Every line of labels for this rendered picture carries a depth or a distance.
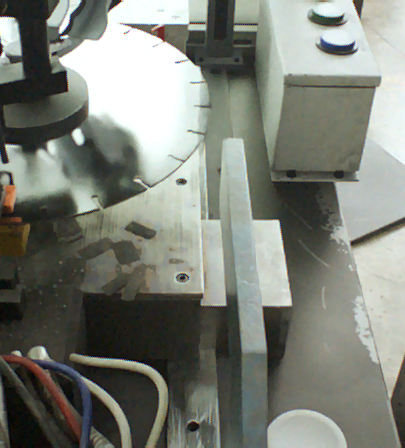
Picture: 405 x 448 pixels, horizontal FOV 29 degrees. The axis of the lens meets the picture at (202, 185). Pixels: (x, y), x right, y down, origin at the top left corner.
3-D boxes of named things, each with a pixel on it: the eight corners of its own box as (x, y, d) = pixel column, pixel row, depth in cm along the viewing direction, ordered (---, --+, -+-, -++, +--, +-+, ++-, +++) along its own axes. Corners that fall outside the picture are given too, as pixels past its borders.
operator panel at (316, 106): (253, 63, 116) (261, -32, 107) (326, 65, 117) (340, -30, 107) (271, 181, 95) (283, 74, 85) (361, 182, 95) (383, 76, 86)
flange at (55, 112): (15, 58, 76) (12, 35, 74) (112, 88, 72) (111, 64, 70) (-63, 113, 68) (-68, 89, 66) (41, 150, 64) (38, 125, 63)
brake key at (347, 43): (316, 43, 93) (318, 28, 92) (349, 43, 93) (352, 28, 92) (321, 60, 90) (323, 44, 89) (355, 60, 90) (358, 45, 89)
